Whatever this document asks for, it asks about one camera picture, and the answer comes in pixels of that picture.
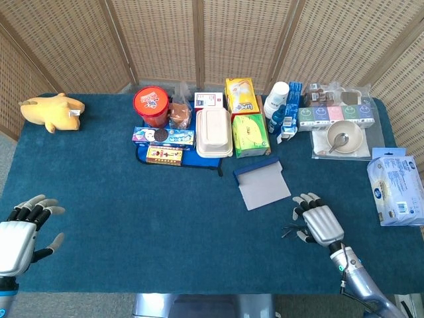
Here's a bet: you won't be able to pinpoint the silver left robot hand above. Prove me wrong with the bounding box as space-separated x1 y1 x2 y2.
0 194 66 278

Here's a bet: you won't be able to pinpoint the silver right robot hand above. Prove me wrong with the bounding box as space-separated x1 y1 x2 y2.
291 192 345 248

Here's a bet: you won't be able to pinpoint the thin wire eyeglasses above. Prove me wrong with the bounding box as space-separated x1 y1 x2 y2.
281 223 309 239

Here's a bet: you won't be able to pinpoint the blue glasses case white lining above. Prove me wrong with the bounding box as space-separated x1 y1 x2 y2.
233 156 292 212

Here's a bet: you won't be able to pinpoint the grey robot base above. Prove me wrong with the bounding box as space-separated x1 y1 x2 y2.
131 293 279 318

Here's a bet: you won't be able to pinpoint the large blue white wipes pack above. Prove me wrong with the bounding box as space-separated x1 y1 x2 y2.
366 147 424 227

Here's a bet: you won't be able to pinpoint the clear zip bag white cloth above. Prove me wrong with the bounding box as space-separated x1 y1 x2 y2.
311 127 387 162

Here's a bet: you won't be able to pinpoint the grey spoon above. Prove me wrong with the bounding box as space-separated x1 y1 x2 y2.
328 132 350 154

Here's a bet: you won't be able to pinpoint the beige bowl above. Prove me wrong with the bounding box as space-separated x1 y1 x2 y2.
327 120 364 154

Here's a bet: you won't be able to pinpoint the row of small boxes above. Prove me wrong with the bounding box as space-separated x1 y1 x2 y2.
297 104 376 133

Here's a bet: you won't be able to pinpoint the blue spray bottle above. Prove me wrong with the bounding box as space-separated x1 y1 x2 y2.
267 104 286 134

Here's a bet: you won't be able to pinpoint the white plastic object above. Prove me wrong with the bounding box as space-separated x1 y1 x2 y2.
396 293 419 318

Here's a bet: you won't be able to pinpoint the green tissue pack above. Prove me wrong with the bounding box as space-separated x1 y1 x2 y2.
231 113 272 159

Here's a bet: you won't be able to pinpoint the blue carpet table cover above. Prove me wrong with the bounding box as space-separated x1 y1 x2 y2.
0 92 424 295

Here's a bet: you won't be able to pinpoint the blue white open carton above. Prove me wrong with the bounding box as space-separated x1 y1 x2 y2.
276 81 303 145

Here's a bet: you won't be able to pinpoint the clear bag brown snacks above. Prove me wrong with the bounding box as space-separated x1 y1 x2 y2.
303 82 342 107

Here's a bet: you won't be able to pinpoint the clear plastic packet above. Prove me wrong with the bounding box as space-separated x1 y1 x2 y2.
339 85 374 107

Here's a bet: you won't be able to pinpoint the white bottle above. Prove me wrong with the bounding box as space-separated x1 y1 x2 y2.
263 81 290 119

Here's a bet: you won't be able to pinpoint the yellow plush toy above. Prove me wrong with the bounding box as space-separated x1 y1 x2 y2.
19 93 86 134

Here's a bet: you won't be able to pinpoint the blue flat tray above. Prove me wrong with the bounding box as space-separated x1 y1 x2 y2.
136 119 224 178

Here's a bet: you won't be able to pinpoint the beige lidded lunch box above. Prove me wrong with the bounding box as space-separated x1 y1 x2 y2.
195 107 234 159

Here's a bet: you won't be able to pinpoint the yellow tea box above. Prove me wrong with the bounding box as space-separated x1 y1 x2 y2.
225 78 260 117

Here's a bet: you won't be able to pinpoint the small white red box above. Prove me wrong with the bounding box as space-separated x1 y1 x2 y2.
193 91 224 111

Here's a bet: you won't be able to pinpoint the small yellow red box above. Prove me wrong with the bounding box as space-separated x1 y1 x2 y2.
145 145 184 166

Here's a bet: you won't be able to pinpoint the blue cookie box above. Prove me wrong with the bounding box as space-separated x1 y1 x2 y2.
132 126 196 150

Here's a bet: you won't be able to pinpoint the clear bag of pastries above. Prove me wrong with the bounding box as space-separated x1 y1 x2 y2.
168 81 193 131

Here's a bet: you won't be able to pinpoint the red snack tub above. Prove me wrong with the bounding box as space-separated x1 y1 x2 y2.
132 86 170 129

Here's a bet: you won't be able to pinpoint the woven wicker folding screen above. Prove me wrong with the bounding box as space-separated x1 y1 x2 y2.
0 0 424 173

